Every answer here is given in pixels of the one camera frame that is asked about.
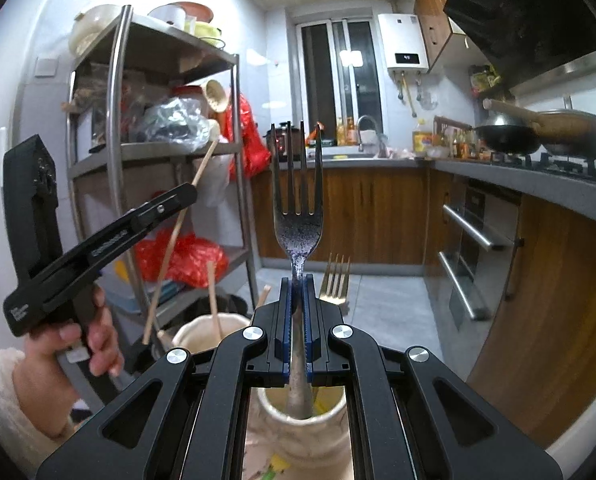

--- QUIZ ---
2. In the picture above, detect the yellow oil bottle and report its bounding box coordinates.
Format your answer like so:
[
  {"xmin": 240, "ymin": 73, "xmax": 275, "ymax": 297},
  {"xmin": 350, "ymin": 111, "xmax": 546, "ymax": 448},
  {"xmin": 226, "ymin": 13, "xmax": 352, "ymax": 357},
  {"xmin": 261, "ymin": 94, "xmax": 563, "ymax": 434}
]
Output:
[{"xmin": 412, "ymin": 119, "xmax": 435, "ymax": 157}]

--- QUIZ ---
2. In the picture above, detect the clear plastic bag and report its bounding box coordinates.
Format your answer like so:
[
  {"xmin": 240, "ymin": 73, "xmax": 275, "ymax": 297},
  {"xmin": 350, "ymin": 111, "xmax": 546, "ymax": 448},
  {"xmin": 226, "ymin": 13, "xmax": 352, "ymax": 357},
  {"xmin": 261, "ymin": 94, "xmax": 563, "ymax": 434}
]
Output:
[{"xmin": 130, "ymin": 97, "xmax": 221, "ymax": 153}]

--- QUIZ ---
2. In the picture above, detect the floral ceramic utensil holder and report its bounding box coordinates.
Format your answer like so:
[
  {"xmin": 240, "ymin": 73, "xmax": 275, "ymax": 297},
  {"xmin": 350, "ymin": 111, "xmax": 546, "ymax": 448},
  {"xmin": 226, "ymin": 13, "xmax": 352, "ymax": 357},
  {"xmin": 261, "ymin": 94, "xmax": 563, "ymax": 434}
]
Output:
[{"xmin": 170, "ymin": 310, "xmax": 355, "ymax": 480}]

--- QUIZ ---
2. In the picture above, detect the wooden stove base cabinet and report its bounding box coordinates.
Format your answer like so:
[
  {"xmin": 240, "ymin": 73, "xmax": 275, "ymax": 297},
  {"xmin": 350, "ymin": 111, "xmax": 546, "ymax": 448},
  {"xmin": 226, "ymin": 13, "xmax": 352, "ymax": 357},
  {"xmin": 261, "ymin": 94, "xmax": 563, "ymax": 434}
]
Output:
[{"xmin": 468, "ymin": 195, "xmax": 596, "ymax": 451}]

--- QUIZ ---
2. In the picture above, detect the cream plastic ladle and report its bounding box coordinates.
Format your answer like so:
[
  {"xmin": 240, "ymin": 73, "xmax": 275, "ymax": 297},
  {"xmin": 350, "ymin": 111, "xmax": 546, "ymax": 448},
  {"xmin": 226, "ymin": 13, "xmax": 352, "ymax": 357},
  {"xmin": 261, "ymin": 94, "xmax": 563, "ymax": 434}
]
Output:
[{"xmin": 204, "ymin": 79, "xmax": 229, "ymax": 123}]

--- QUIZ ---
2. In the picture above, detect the brown pan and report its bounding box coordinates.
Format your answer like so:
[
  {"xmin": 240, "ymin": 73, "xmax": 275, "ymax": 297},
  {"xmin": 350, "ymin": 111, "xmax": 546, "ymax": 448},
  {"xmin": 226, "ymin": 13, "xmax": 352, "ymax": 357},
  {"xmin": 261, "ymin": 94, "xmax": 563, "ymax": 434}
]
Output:
[{"xmin": 482, "ymin": 99, "xmax": 596, "ymax": 158}]

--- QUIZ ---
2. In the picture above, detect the black range hood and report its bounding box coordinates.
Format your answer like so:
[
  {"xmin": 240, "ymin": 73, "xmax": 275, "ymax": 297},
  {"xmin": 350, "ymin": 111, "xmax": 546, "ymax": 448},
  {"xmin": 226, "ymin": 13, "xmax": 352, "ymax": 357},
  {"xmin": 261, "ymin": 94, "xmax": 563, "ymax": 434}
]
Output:
[{"xmin": 443, "ymin": 0, "xmax": 596, "ymax": 86}]

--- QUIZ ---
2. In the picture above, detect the grey kitchen countertop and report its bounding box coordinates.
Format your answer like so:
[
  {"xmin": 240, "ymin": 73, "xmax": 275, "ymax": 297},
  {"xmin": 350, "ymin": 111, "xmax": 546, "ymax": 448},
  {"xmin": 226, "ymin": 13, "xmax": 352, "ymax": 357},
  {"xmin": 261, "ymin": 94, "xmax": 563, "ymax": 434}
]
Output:
[{"xmin": 273, "ymin": 155, "xmax": 596, "ymax": 226}]

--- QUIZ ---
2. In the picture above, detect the person's left forearm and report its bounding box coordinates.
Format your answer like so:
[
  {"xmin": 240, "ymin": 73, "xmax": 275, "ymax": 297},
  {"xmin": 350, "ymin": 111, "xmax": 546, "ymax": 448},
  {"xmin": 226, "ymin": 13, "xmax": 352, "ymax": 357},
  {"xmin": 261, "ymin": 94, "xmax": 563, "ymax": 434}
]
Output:
[{"xmin": 0, "ymin": 347, "xmax": 74, "ymax": 478}]

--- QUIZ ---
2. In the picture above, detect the yellow plastic slotted tool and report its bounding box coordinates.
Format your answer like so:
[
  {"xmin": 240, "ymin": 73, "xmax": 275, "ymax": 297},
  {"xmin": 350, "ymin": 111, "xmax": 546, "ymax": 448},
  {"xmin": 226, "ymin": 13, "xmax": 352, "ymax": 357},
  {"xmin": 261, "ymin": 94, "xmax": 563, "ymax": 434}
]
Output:
[{"xmin": 314, "ymin": 389, "xmax": 347, "ymax": 418}]

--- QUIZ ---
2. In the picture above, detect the gold fork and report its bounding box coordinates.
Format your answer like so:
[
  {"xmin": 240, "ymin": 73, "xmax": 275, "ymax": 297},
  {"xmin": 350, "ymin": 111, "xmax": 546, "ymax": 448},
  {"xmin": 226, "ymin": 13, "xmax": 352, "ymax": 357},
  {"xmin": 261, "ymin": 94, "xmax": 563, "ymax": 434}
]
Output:
[{"xmin": 319, "ymin": 252, "xmax": 353, "ymax": 313}]

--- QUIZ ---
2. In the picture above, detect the cream lidded pot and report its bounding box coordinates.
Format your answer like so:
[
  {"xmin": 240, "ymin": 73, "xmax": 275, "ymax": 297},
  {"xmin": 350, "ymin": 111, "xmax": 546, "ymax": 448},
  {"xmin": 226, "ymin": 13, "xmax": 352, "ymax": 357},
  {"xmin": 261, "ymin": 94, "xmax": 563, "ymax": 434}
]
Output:
[{"xmin": 69, "ymin": 4, "xmax": 124, "ymax": 56}]

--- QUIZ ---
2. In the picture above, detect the silver fork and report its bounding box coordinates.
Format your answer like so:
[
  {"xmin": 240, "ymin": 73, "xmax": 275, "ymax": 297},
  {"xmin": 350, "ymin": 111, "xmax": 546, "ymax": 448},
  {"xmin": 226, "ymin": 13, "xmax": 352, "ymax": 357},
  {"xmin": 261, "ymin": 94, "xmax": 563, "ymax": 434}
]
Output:
[{"xmin": 269, "ymin": 120, "xmax": 325, "ymax": 421}]

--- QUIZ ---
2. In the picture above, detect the red plastic bag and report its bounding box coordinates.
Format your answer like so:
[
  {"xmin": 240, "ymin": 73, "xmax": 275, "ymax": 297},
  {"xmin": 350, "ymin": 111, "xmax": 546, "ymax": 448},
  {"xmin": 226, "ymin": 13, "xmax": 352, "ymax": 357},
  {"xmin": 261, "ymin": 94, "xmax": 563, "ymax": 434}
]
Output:
[
  {"xmin": 134, "ymin": 232, "xmax": 229, "ymax": 288},
  {"xmin": 228, "ymin": 92, "xmax": 273, "ymax": 181}
]

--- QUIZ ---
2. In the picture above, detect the metal shelf rack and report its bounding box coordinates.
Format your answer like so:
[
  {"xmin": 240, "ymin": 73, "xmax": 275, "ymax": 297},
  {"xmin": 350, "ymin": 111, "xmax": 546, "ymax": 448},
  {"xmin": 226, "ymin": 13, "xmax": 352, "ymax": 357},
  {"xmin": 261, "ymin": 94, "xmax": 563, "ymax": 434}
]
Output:
[{"xmin": 65, "ymin": 4, "xmax": 261, "ymax": 356}]

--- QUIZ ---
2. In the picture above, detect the yellow green container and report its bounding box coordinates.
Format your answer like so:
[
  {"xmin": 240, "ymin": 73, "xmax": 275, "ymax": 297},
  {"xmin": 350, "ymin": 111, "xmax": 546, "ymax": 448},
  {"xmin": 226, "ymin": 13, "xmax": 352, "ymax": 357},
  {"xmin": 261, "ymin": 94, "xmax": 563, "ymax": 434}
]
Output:
[{"xmin": 193, "ymin": 20, "xmax": 227, "ymax": 50}]

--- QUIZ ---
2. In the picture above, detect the kitchen window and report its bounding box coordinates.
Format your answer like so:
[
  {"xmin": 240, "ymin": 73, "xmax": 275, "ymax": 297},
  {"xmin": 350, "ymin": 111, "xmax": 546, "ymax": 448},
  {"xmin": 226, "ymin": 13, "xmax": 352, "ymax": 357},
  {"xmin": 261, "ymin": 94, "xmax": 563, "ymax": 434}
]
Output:
[{"xmin": 290, "ymin": 10, "xmax": 386, "ymax": 143}]

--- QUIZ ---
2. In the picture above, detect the black wok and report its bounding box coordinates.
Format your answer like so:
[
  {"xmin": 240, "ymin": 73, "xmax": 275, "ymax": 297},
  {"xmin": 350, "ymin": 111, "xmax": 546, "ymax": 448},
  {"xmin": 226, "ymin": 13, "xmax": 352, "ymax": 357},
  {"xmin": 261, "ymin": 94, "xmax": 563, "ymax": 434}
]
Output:
[{"xmin": 472, "ymin": 122, "xmax": 543, "ymax": 156}]

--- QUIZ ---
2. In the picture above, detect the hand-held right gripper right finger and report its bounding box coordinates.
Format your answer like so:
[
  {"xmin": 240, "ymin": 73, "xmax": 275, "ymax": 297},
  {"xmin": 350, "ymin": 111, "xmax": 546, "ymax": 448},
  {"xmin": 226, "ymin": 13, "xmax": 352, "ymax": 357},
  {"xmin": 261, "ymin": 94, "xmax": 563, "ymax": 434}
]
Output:
[{"xmin": 303, "ymin": 275, "xmax": 563, "ymax": 480}]

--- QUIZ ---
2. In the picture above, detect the white water heater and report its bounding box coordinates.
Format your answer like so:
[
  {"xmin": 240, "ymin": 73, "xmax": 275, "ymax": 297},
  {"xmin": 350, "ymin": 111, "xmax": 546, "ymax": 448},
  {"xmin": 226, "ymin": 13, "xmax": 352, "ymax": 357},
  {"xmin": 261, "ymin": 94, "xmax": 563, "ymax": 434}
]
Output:
[{"xmin": 377, "ymin": 12, "xmax": 431, "ymax": 73}]

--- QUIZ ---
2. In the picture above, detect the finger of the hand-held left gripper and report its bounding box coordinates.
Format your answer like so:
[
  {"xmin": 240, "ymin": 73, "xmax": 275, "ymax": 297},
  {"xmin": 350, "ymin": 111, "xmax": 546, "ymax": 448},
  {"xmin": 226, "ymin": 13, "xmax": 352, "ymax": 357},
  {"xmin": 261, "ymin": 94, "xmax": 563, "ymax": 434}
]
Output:
[
  {"xmin": 127, "ymin": 182, "xmax": 199, "ymax": 219},
  {"xmin": 137, "ymin": 194, "xmax": 199, "ymax": 236}
]

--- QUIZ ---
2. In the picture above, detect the wooden sink base cabinet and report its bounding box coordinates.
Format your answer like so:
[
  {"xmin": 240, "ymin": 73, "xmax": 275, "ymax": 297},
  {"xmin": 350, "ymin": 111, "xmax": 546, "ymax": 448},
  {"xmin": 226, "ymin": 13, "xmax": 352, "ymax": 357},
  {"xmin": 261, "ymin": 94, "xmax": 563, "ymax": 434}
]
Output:
[{"xmin": 250, "ymin": 165, "xmax": 431, "ymax": 266}]

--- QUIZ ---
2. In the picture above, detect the steel faucet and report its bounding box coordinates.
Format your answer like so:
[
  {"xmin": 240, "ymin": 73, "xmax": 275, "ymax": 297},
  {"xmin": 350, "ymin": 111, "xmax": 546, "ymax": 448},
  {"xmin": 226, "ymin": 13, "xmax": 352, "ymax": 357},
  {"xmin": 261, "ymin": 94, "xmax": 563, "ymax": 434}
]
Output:
[{"xmin": 356, "ymin": 115, "xmax": 386, "ymax": 153}]

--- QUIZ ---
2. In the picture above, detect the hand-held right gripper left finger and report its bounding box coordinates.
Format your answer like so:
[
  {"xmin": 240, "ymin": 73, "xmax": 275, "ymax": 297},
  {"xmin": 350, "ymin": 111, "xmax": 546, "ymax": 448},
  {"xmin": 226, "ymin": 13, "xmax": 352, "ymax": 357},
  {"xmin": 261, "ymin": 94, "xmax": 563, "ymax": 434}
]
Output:
[{"xmin": 35, "ymin": 276, "xmax": 295, "ymax": 480}]

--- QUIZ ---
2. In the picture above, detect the built-in oven with steel handles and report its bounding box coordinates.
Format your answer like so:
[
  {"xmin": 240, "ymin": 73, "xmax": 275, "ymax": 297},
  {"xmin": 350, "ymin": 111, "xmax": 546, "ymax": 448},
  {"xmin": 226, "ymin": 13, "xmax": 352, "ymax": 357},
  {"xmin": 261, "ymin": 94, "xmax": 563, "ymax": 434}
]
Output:
[{"xmin": 425, "ymin": 175, "xmax": 523, "ymax": 331}]

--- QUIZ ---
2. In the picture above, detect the wooden wall cabinet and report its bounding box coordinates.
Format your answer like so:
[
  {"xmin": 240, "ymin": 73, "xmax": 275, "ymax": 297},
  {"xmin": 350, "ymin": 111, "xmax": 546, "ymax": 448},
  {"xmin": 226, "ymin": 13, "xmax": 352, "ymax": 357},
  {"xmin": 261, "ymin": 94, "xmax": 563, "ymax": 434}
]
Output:
[{"xmin": 414, "ymin": 0, "xmax": 471, "ymax": 73}]

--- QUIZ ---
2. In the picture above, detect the person's left hand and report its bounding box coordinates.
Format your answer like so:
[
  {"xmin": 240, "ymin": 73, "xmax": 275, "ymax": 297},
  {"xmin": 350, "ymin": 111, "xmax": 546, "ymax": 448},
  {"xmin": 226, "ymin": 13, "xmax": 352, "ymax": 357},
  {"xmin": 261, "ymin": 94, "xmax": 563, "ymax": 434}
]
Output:
[{"xmin": 13, "ymin": 286, "xmax": 126, "ymax": 439}]

